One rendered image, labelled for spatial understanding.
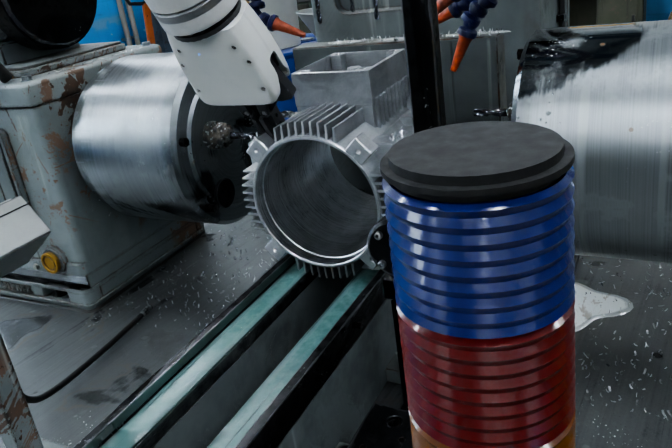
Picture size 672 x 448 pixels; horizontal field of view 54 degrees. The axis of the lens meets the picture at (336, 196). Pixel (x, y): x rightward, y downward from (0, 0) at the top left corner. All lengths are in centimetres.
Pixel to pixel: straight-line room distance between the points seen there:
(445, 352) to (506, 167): 6
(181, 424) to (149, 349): 32
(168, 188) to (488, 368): 72
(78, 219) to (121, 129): 19
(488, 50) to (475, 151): 67
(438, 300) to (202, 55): 51
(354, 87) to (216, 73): 16
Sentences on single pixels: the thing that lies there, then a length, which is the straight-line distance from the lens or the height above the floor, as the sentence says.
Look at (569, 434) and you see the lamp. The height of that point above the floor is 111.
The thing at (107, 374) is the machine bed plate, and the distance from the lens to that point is 94.
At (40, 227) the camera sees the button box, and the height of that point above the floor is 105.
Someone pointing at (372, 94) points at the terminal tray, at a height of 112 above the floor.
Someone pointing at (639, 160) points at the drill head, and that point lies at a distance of 65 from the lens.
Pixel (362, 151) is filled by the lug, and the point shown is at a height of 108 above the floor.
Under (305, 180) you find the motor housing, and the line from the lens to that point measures 86.
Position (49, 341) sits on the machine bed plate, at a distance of 106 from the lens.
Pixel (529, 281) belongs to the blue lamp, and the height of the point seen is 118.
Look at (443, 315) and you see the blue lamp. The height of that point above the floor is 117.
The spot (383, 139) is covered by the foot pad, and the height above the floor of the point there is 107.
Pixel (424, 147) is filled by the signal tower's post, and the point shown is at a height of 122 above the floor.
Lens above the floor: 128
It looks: 21 degrees down
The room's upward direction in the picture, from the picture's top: 8 degrees counter-clockwise
